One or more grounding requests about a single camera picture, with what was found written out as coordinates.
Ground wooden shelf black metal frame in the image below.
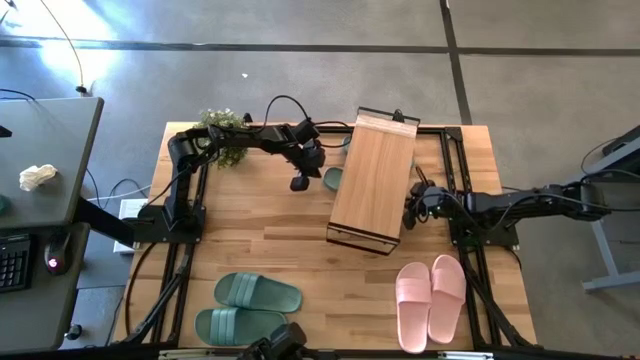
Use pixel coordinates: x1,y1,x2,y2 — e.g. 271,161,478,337
325,106,421,257

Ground pink rubber slide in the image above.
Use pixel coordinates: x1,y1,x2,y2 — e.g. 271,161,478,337
394,261,434,355
427,253,468,345

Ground potted plant black pot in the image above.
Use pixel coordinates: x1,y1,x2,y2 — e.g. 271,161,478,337
192,107,251,170

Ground white power strip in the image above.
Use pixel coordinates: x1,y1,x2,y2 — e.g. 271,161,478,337
112,198,150,255

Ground gray metal table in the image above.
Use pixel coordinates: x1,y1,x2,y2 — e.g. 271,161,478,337
579,124,640,294

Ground black computer mouse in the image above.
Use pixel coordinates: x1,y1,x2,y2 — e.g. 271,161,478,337
43,231,73,277

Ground crumpled white tissue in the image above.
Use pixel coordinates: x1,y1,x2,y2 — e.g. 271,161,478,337
18,163,59,193

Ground dark gray office desk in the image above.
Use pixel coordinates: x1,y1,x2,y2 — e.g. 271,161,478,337
0,222,92,354

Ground black computer keyboard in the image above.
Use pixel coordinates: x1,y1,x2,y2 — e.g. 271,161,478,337
0,233,33,295

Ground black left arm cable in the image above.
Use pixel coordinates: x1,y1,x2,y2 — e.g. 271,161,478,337
261,93,352,150

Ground black aluminium rig frame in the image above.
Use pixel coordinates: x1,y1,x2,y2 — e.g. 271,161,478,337
112,122,539,360

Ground silver frame bracket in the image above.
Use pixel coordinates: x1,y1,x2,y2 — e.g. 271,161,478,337
438,351,495,360
158,349,216,360

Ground thin floor cable with plug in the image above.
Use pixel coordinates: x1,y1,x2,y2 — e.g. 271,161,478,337
38,0,90,97

